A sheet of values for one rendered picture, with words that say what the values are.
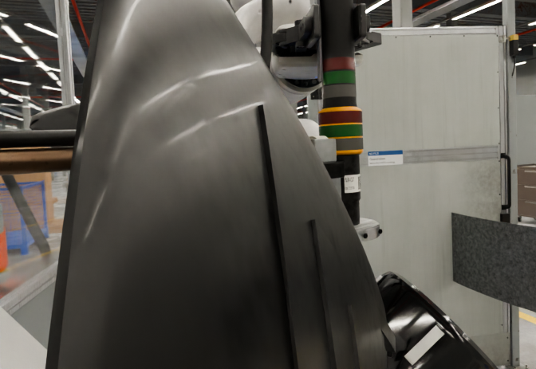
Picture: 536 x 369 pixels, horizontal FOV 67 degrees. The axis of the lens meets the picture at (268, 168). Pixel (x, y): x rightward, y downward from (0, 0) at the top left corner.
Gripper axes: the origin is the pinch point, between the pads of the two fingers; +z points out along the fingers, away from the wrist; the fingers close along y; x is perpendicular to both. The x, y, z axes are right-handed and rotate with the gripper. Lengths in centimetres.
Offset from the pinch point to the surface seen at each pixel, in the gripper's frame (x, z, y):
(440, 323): -24.2, 14.1, -2.5
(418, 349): -25.8, 14.3, -0.8
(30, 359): -29.3, 2.9, 29.3
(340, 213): -14.4, 25.1, 7.3
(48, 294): -55, -96, 70
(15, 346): -28.0, 3.0, 30.5
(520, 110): 47, -795, -638
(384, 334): -21.0, 21.4, 4.3
